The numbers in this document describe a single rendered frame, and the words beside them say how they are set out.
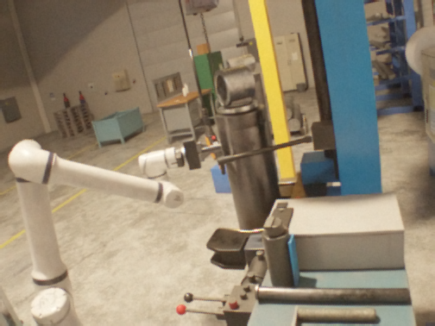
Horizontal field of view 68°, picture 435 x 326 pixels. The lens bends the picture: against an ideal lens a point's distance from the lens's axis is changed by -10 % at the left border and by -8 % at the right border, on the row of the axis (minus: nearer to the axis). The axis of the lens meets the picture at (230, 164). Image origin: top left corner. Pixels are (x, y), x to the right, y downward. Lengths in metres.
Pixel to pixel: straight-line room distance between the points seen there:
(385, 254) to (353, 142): 0.47
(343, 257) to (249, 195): 0.58
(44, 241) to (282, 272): 0.95
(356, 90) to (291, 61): 10.31
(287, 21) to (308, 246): 11.29
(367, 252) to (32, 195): 1.19
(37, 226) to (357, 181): 1.25
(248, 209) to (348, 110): 0.59
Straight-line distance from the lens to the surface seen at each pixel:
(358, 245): 1.04
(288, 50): 11.56
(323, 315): 0.91
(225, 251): 1.39
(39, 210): 1.48
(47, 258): 1.56
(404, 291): 0.96
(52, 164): 1.30
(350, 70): 1.29
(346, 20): 1.28
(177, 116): 7.55
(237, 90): 1.40
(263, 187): 1.48
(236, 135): 1.40
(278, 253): 0.97
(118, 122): 9.25
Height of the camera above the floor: 1.72
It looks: 18 degrees down
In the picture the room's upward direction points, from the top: 12 degrees counter-clockwise
